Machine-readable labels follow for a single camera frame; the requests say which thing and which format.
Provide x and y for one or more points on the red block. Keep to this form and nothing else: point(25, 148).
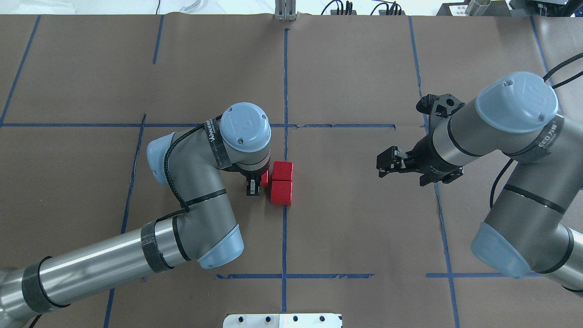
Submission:
point(281, 193)
point(264, 181)
point(282, 171)

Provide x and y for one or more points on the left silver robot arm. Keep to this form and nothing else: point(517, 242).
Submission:
point(204, 228)

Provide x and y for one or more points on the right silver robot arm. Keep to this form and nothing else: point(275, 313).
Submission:
point(519, 116)

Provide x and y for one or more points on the metal cup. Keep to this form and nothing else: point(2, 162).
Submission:
point(477, 7)

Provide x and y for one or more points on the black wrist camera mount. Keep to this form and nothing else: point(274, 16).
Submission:
point(439, 107)

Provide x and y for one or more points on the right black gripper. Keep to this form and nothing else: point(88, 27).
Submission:
point(428, 157)

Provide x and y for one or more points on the aluminium frame post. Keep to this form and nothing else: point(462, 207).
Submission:
point(285, 10)

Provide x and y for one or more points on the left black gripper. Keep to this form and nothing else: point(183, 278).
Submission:
point(249, 173)

